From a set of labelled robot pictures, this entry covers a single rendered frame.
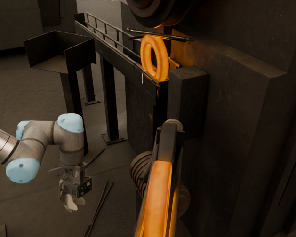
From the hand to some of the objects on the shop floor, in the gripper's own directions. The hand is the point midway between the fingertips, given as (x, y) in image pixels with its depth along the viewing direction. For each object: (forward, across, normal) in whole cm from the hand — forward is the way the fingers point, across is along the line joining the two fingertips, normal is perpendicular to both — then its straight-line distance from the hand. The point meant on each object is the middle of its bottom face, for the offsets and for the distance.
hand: (70, 208), depth 98 cm
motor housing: (+31, +23, -24) cm, 45 cm away
